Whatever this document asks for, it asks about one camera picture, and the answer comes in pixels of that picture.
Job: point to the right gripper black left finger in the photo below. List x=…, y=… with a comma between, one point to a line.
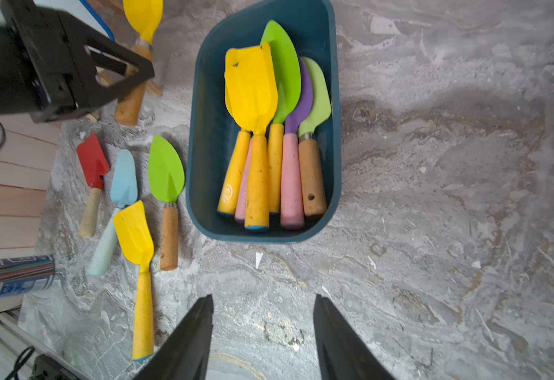
x=186, y=352

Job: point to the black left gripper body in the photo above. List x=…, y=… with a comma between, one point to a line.
x=45, y=69

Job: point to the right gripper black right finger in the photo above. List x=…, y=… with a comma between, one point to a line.
x=342, y=354

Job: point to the red shovel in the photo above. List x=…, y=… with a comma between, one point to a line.
x=94, y=166

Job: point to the yellow shovel with wooden handle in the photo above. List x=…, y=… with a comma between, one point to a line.
x=144, y=17

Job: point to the grey blue trowel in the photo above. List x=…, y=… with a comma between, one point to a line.
x=124, y=192

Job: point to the green trowel with wooden handle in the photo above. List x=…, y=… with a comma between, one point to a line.
x=167, y=180

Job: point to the purple shovel with pink handle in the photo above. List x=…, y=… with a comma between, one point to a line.
x=291, y=212

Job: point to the purple trowel with pink handle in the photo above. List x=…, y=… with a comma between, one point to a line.
x=242, y=196

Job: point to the teal plastic storage box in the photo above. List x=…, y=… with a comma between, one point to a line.
x=312, y=27

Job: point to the light green shovel wooden handle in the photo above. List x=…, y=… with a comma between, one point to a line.
x=313, y=192

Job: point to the green trowel with yellow handle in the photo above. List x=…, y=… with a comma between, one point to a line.
x=288, y=80

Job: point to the blue framed whiteboard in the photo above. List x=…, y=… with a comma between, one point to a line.
x=82, y=10

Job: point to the wooden easel stand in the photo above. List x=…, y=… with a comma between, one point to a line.
x=107, y=77

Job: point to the blue lid pen jar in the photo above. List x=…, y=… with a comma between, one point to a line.
x=19, y=276

